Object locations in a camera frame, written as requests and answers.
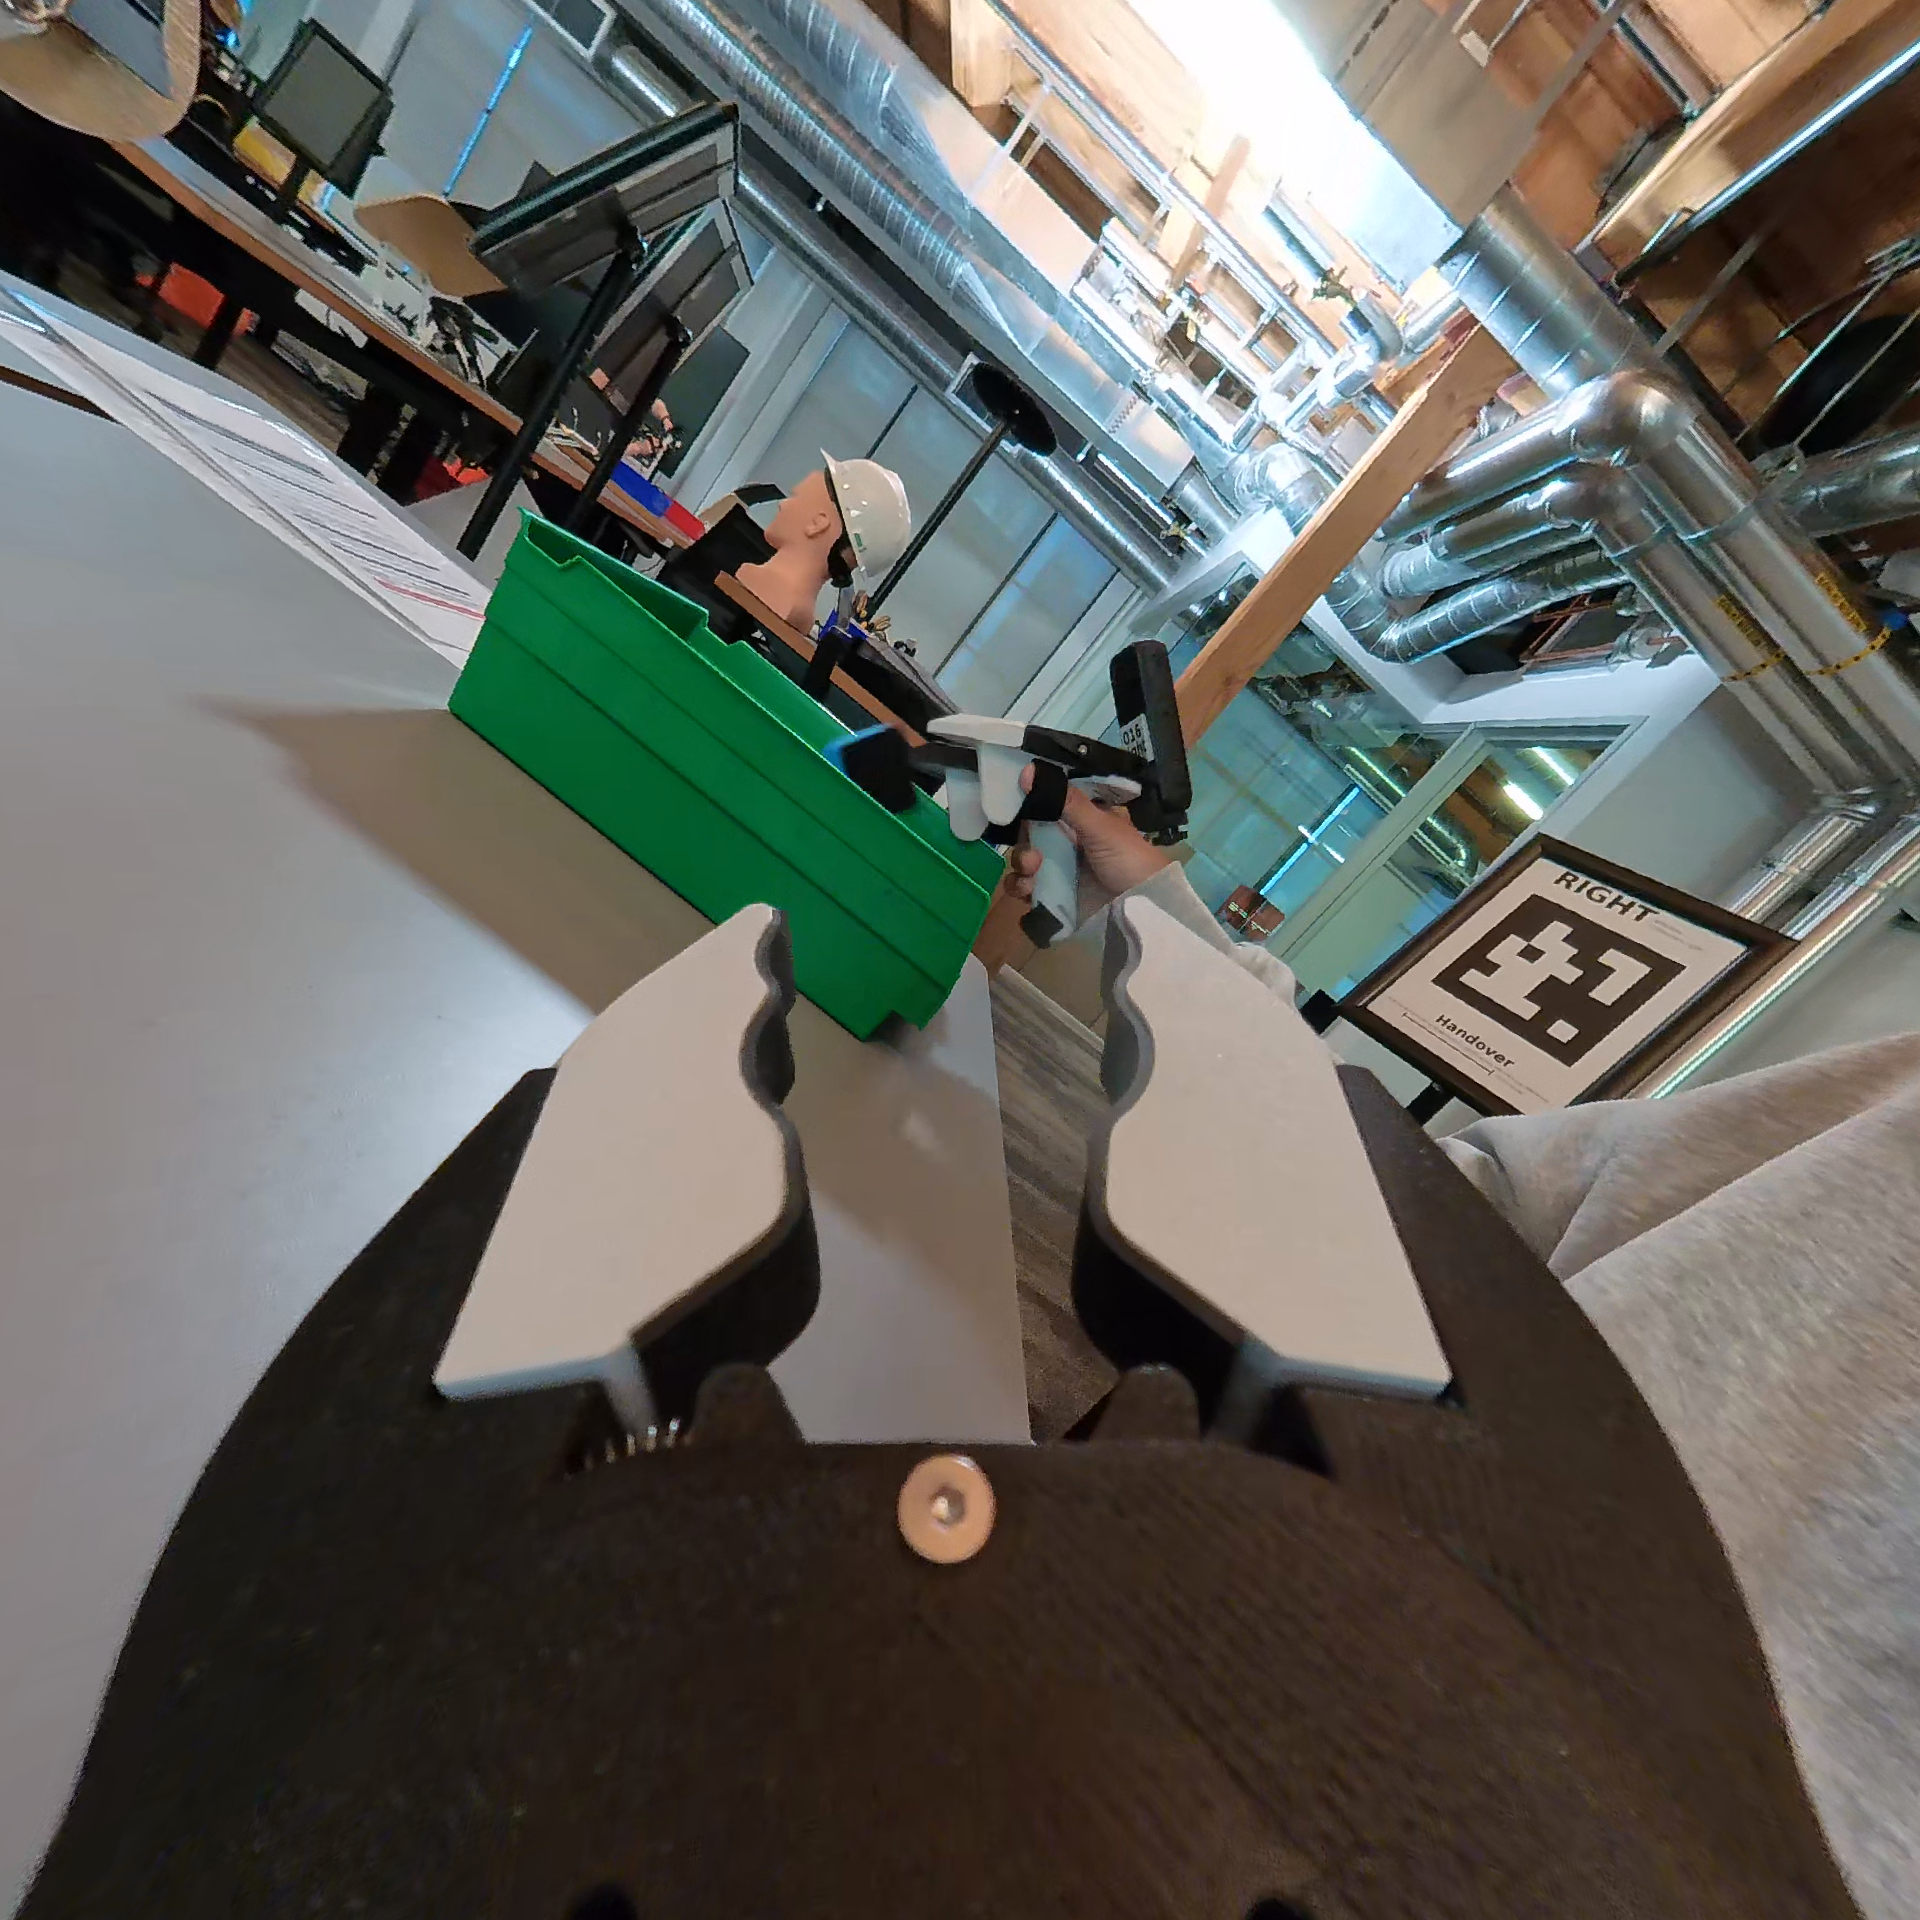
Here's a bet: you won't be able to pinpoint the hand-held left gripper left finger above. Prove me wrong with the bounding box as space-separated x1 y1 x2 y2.
431 902 826 1402

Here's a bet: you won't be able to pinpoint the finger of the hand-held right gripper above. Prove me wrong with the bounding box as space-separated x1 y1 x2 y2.
901 712 1037 770

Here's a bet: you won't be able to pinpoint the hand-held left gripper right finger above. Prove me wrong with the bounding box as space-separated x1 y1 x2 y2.
1072 896 1453 1403

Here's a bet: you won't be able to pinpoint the blue and black eraser block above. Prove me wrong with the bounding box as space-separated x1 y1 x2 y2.
831 726 923 815

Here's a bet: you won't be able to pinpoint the green plastic bin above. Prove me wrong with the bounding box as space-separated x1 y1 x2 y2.
450 509 1008 1040

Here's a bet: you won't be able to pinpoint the grey desk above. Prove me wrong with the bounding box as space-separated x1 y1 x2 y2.
0 270 1037 1920

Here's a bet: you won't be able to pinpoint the person's right hand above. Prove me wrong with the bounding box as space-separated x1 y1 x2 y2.
1000 757 1187 917

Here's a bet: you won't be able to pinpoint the mannequin head with hard hat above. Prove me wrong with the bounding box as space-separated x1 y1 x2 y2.
743 450 911 623

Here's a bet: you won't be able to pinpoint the wooden beam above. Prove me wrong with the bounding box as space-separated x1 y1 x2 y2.
1171 322 1531 735

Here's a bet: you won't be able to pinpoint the black bag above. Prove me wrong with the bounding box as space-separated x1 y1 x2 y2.
661 503 781 606

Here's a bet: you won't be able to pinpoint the black floor lamp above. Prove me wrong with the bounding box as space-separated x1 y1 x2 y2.
871 352 1059 618

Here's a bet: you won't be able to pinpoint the framed marker sign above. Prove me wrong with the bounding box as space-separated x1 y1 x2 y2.
1334 837 1797 1120

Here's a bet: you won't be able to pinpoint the silver ventilation ducts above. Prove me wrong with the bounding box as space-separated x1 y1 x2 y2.
599 0 1920 933

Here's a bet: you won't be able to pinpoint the black monitor on pole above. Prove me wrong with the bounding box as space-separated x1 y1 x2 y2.
456 103 744 564

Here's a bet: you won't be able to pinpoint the long wooden table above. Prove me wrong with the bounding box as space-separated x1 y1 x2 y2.
111 135 962 723

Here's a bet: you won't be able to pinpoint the curved cardboard piece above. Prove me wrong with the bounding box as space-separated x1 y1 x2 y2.
351 192 510 298

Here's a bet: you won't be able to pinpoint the printed paper sheet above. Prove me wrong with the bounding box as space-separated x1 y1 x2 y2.
0 293 493 670

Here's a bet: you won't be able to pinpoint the small black monitor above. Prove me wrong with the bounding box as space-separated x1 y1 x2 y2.
246 18 395 196

